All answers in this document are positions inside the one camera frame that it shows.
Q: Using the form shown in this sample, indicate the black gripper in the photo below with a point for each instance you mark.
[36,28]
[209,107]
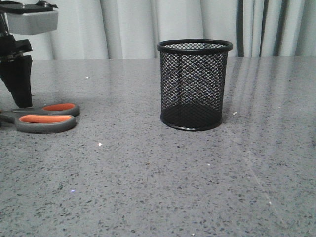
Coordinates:
[15,71]

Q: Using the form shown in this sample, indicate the grey orange handled scissors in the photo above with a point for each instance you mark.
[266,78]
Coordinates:
[48,119]

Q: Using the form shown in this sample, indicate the grey pleated curtain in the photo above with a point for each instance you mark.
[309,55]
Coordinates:
[130,29]

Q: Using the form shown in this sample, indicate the black mesh pen cup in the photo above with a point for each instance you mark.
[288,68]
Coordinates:
[192,81]

